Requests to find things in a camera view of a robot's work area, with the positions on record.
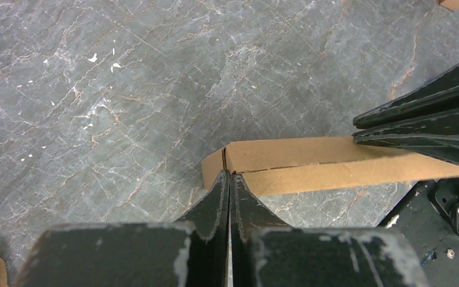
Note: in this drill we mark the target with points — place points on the folded cardboard box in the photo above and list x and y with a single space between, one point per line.
452 5

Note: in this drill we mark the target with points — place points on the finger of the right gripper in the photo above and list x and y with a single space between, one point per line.
438 95
435 135

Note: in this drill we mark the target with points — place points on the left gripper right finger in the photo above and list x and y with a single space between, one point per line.
266 251

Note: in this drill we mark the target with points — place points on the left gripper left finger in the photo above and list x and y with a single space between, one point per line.
190 251

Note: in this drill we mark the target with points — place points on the cardboard box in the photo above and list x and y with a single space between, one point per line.
295 165
452 5

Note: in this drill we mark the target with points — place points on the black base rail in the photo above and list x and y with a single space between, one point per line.
428 217

